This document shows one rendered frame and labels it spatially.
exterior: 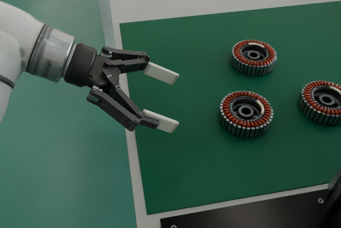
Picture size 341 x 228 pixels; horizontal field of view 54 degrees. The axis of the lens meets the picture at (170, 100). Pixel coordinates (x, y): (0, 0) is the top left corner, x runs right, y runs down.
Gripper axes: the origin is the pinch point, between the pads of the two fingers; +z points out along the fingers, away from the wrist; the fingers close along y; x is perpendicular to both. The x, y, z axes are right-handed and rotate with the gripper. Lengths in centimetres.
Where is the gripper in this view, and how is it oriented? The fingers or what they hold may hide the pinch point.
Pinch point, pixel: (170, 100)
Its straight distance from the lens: 66.6
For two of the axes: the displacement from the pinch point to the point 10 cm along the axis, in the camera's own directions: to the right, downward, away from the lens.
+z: 8.9, 3.4, 3.0
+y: -0.2, 6.9, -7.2
